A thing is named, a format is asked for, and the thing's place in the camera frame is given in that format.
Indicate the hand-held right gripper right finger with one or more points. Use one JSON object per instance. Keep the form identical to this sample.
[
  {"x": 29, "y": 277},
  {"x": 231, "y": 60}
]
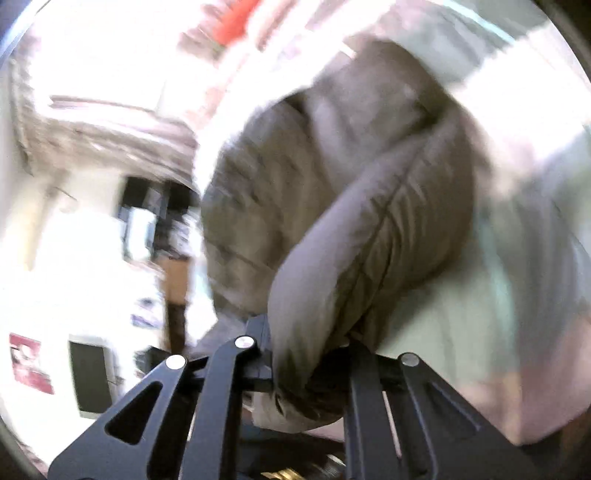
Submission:
[{"x": 364, "y": 387}]

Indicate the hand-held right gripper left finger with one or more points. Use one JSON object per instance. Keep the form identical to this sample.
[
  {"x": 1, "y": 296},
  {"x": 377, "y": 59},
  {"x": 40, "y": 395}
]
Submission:
[{"x": 226, "y": 369}]

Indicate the olive hooded puffer jacket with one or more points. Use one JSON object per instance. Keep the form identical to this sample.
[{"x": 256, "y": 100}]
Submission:
[{"x": 323, "y": 207}]

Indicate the black rectangular panel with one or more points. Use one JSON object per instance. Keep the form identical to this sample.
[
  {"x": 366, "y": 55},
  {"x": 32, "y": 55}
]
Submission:
[{"x": 92, "y": 378}]

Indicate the black desk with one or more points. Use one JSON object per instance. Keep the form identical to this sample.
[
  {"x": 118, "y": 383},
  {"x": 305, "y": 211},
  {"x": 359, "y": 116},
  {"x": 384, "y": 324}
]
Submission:
[{"x": 152, "y": 198}]

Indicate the plaid pastel bed cover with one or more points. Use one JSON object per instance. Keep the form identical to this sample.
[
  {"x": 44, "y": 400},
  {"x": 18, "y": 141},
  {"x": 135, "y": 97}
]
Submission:
[{"x": 508, "y": 207}]

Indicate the beige floral lace curtain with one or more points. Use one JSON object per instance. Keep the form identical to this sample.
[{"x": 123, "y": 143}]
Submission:
[{"x": 106, "y": 129}]

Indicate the orange carrot plush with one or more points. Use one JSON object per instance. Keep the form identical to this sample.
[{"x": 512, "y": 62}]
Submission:
[{"x": 235, "y": 18}]

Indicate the red wall picture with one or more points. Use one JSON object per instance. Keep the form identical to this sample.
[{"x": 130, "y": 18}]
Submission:
[{"x": 30, "y": 362}]

